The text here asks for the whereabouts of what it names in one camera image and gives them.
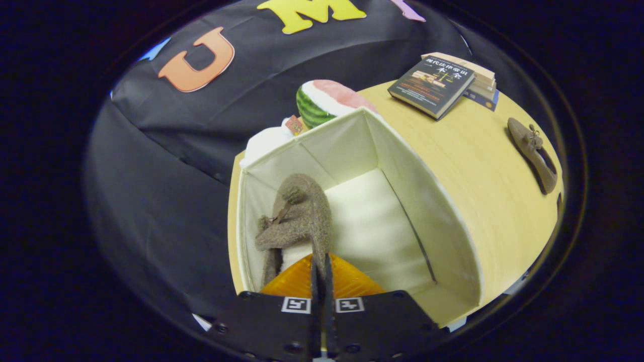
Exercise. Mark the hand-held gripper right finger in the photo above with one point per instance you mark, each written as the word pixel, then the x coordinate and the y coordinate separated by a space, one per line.
pixel 382 327

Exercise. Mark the white plush toy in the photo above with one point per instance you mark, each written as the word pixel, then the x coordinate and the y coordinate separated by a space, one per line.
pixel 264 143

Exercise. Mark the black cover book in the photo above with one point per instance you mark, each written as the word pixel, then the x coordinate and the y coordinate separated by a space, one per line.
pixel 432 85

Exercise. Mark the foldable fabric storage box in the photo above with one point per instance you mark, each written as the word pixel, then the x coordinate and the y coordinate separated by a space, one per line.
pixel 367 216

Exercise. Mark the watermelon slice plush toy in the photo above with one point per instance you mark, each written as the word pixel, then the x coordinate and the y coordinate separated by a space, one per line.
pixel 322 100

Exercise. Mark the blue cover book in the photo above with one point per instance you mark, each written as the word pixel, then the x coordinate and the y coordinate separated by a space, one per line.
pixel 484 99

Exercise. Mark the beige cover book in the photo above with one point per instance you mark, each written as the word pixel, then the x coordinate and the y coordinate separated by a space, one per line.
pixel 480 73

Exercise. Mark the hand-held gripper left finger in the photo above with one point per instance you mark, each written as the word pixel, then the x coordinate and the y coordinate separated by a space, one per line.
pixel 266 327

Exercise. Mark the brown fuzzy moccasin shoe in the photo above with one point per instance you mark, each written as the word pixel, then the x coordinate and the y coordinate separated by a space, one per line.
pixel 302 216
pixel 536 156

